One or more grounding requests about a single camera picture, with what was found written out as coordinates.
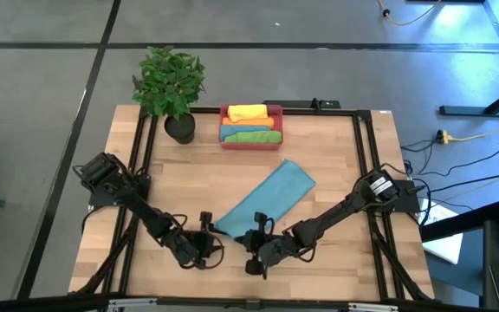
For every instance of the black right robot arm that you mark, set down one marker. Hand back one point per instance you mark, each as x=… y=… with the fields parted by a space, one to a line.
x=345 y=208

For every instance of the yellow microfiber towel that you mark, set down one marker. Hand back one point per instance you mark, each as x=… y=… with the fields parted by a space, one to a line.
x=247 y=112

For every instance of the black aluminium table frame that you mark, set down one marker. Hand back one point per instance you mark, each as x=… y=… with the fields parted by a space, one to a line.
x=210 y=110

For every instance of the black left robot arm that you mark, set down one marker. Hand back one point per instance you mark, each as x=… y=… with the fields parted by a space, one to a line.
x=132 y=195

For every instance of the teal microfiber towel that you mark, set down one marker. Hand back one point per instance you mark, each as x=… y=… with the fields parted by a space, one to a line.
x=236 y=130
x=271 y=195

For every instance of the white flat box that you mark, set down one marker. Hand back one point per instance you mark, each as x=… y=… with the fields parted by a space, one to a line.
x=444 y=247

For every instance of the pink translucent plastic basket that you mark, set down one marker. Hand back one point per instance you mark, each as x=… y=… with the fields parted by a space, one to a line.
x=251 y=146

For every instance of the silver aluminium bracket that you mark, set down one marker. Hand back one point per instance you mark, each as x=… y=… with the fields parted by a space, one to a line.
x=373 y=307
x=132 y=302

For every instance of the black office desk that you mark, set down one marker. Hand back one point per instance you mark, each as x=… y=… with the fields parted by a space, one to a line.
x=492 y=251

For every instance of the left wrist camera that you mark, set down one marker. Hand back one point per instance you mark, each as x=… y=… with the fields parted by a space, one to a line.
x=208 y=243

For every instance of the orange microfiber towel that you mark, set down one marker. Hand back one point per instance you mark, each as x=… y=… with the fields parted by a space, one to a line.
x=249 y=121

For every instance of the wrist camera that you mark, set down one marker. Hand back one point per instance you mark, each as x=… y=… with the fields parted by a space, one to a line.
x=208 y=243
x=249 y=240

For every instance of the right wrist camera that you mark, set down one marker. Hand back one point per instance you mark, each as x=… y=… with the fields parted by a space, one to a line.
x=249 y=240

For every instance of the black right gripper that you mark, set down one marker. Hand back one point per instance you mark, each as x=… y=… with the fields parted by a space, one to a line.
x=271 y=249

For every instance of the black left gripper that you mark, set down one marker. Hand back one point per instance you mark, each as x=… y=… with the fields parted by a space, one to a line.
x=193 y=247

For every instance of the black bracket bar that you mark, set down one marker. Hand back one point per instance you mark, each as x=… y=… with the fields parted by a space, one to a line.
x=301 y=104

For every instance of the artificial green potted plant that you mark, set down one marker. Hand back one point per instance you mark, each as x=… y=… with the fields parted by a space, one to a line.
x=169 y=84

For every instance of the green microfiber towel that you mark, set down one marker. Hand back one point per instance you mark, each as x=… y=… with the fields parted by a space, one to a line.
x=256 y=137

